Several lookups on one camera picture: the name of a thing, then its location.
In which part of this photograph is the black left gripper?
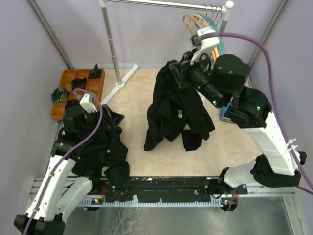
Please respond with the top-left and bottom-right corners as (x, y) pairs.
(79, 104), (125, 139)

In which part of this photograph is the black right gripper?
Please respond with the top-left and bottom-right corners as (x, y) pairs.
(169, 48), (225, 109)

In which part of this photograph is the black button-up shirt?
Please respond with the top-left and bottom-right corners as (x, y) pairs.
(72, 120), (130, 191)

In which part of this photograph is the black t-shirt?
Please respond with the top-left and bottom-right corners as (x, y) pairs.
(144, 60), (215, 151)

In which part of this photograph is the white clothes rack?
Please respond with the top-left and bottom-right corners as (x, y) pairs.
(99, 0), (234, 104)

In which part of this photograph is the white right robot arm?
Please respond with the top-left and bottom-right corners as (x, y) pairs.
(169, 52), (306, 194)

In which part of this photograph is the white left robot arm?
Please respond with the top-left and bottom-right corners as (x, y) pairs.
(14, 104), (130, 235)

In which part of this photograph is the green hanger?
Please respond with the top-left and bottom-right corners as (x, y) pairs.
(203, 15), (225, 55)

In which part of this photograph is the orange hanger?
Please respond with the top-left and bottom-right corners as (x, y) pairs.
(182, 14), (216, 61)

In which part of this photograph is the yellow hanger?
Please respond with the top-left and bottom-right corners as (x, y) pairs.
(193, 14), (220, 60)

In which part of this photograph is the blue yellow folded shirt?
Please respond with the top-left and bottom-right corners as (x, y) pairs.
(219, 97), (235, 123)

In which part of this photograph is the rolled black tie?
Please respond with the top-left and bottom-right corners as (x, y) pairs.
(64, 99), (79, 111)

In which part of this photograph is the dark green pointed cloth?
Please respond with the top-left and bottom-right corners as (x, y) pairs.
(89, 64), (102, 79)

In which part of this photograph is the dark orange patterned cloth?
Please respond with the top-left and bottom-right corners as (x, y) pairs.
(71, 77), (87, 90)

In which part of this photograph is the wooden compartment tray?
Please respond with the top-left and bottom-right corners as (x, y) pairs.
(50, 69), (105, 121)

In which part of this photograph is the green floral folded cloth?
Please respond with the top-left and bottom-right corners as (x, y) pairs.
(51, 87), (70, 103)

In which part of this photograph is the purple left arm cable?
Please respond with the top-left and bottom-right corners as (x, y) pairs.
(22, 88), (103, 235)

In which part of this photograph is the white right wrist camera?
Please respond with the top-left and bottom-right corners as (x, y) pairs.
(190, 26), (220, 65)

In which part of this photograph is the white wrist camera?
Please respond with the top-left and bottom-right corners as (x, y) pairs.
(190, 26), (220, 65)
(79, 93), (98, 113)

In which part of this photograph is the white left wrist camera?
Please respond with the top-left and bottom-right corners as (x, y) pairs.
(79, 93), (98, 113)

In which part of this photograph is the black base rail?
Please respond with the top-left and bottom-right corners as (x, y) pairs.
(98, 176), (234, 203)

